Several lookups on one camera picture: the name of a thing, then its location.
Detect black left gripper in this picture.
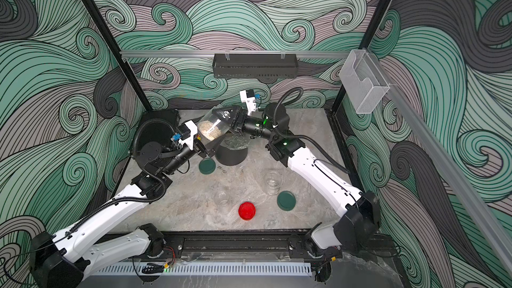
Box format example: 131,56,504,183
159,117,221,179

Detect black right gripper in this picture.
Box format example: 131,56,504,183
217,108,279,144

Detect green-lidded oatmeal jar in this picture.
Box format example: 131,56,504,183
263,170,283,195
197,106,231,141

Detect green jar lid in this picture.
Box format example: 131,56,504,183
277,191,297,211
199,158,217,175

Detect clear oatmeal jar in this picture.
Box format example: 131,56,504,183
213,189,230,208

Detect red jar lid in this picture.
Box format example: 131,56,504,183
238,201,256,221

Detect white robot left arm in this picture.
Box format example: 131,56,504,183
29,136,211,287

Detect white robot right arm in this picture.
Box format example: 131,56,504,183
207,106,381,254

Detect clear plastic bin liner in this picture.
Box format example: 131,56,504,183
220,132,251,151

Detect black hard case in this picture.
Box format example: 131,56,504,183
130,109,181,158

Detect black trash bin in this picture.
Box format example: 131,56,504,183
215,145,248,166

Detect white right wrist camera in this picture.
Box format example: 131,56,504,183
239,89,261,116

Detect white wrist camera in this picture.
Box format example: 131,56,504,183
239,89,261,116
171,120,198,150

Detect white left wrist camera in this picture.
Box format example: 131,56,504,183
171,120,198,150

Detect black wall-mounted tray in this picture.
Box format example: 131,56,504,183
212,54,299,79

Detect aluminium wall rail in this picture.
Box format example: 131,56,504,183
120,49,350,59
365,49,512,277

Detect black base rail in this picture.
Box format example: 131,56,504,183
159,229,397,263

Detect white slotted cable duct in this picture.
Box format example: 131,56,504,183
95,261,313,277

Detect black corrugated left cable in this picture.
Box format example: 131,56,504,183
65,117,179,237

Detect black corrugated cable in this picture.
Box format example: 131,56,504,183
65,117,179,237
273,87,352,175

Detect black corrugated right cable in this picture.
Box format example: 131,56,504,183
273,87,352,175

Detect clear acrylic wall holder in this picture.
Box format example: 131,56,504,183
339,49,389,115

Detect aluminium right wall rail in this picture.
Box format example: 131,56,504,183
365,49,512,277

